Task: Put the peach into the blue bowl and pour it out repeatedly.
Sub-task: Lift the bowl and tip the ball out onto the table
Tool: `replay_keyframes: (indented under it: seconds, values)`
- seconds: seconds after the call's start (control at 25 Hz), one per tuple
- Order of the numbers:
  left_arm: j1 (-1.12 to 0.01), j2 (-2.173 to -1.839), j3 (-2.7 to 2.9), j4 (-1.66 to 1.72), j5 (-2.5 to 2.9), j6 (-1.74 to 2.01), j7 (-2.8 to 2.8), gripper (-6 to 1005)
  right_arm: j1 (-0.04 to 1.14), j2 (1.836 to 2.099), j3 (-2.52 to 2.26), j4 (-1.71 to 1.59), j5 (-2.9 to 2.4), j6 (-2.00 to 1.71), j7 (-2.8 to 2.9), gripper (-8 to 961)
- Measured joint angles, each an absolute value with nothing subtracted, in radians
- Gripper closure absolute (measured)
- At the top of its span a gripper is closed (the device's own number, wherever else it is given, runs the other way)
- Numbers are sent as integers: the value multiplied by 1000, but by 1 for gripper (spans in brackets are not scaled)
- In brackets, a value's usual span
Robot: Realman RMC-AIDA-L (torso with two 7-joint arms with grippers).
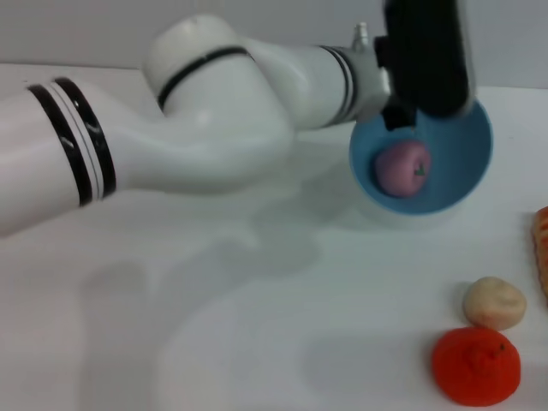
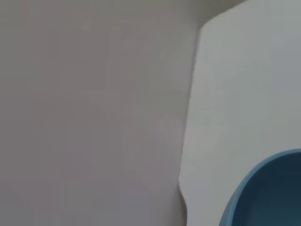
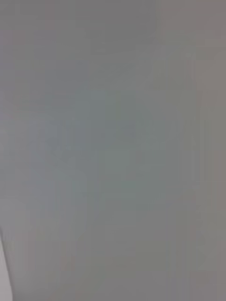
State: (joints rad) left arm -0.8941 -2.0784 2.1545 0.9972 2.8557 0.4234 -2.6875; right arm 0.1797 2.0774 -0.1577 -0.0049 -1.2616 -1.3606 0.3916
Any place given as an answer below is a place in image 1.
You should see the orange striped toy food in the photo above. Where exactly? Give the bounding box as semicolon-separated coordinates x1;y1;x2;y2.
532;206;548;312

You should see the silver black wrist camera box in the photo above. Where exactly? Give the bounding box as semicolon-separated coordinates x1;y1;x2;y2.
373;0;479;131

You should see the blue bowl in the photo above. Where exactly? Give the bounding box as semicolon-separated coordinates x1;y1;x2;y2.
348;100;494;218

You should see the orange toy tangerine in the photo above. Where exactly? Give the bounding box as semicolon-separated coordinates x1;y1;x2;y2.
431;327;522;407

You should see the pink toy peach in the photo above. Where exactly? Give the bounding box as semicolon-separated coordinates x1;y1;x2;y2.
373;140;432;198

